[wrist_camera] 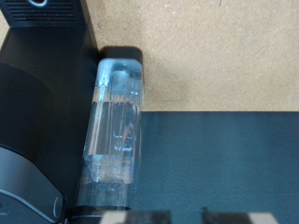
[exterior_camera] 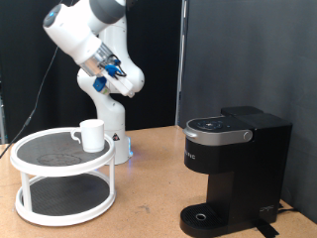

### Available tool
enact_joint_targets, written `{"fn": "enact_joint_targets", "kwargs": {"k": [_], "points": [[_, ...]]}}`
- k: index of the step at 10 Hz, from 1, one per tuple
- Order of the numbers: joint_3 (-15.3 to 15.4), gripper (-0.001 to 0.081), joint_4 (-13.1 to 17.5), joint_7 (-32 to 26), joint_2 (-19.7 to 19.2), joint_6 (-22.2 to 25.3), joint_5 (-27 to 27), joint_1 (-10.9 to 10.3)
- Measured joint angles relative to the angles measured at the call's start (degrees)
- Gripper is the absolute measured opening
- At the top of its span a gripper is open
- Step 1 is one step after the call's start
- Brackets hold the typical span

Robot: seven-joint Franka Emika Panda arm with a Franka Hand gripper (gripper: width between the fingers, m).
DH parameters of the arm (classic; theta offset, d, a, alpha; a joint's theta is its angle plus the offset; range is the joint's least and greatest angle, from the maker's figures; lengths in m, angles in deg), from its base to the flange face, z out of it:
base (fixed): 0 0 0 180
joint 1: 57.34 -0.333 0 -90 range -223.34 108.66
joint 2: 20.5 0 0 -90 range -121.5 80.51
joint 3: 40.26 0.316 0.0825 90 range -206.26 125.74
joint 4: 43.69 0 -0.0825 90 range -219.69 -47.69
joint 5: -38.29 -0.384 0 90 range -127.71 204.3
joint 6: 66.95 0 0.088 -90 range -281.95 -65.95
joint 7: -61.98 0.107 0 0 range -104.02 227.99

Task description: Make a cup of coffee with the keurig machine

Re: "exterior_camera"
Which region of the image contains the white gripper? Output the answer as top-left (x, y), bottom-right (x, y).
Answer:
top-left (104, 70), bottom-right (136, 99)

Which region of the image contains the white ceramic mug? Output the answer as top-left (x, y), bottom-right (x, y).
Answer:
top-left (69, 118), bottom-right (106, 154)

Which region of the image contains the black Keurig coffee machine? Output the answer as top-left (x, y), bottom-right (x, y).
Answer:
top-left (179, 105), bottom-right (293, 238)

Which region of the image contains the grey metal pole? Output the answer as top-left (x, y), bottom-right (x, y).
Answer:
top-left (174, 0), bottom-right (190, 128)

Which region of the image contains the white two-tier turntable stand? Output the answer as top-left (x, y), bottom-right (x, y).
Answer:
top-left (9, 127), bottom-right (117, 227)

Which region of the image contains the blue cable clip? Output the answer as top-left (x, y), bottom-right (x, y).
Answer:
top-left (104, 59), bottom-right (122, 77)

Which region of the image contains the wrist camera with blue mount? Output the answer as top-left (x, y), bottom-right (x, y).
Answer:
top-left (92, 76), bottom-right (108, 95)

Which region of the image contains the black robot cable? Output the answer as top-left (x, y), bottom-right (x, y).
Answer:
top-left (0, 46), bottom-right (60, 157)

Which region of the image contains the grey metal frame post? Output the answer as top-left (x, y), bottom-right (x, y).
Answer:
top-left (0, 80), bottom-right (7, 145)

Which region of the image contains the black power cord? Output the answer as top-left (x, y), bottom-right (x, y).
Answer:
top-left (276, 201), bottom-right (300, 215)

